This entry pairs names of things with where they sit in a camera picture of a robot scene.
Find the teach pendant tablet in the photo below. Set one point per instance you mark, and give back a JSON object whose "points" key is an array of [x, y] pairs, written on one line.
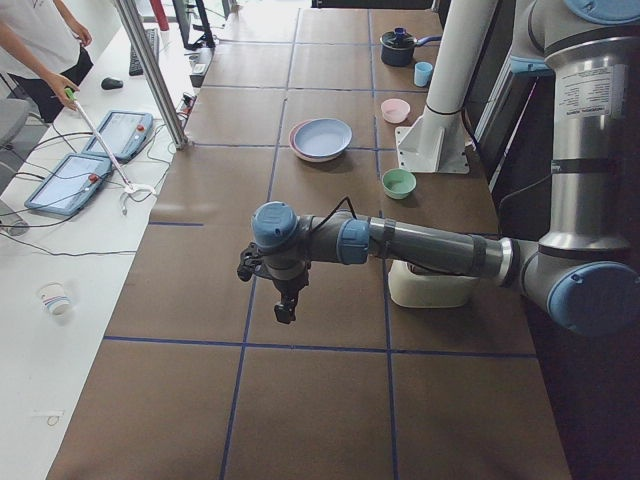
{"points": [[70, 185], [125, 132]]}

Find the black computer mouse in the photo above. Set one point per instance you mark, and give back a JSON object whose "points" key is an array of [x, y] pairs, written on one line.
{"points": [[110, 83]]}

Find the blue cup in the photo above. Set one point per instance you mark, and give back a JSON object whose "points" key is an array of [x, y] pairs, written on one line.
{"points": [[422, 73]]}

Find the dark blue pot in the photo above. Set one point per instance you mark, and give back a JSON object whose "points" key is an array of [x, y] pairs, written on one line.
{"points": [[398, 46]]}

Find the far teach pendant tablet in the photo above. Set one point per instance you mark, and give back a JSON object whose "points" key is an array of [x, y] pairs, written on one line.
{"points": [[125, 132]]}

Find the green bowl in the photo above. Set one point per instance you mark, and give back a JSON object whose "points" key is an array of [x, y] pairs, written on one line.
{"points": [[398, 183]]}

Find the blue plate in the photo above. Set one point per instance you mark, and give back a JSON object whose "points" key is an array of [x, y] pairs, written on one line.
{"points": [[324, 136]]}

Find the pink bowl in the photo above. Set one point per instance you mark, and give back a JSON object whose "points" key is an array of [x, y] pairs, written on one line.
{"points": [[395, 110]]}

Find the white reacher stick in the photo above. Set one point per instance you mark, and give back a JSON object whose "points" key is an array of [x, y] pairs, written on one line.
{"points": [[130, 188]]}

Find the near teach pendant tablet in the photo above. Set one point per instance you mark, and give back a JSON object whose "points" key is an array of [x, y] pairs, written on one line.
{"points": [[70, 185]]}

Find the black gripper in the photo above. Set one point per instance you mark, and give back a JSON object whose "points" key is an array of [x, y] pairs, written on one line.
{"points": [[288, 286]]}

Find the pink plate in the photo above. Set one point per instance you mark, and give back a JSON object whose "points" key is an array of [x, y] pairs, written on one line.
{"points": [[303, 156]]}

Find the black monitor stand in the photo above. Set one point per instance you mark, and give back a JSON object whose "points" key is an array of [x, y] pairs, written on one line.
{"points": [[194, 26]]}

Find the aluminium frame post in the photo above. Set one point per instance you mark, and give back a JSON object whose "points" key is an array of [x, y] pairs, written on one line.
{"points": [[133, 26]]}

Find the person in white shirt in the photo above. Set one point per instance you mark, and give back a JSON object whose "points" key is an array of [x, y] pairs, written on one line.
{"points": [[44, 50]]}

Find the white mounting post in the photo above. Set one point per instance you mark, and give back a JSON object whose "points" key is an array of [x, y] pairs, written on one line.
{"points": [[435, 143]]}

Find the grey office chair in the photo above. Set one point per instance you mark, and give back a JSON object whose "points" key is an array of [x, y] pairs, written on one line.
{"points": [[14, 113]]}

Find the paper cup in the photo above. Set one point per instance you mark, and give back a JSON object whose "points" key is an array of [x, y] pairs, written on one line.
{"points": [[54, 298]]}

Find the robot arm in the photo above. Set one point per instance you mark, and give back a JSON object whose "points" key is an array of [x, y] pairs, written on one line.
{"points": [[575, 271]]}

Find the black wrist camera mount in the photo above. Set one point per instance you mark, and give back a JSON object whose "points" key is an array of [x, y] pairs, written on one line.
{"points": [[251, 264]]}

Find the cream toaster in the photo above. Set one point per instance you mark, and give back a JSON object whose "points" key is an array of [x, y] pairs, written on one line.
{"points": [[412, 290]]}

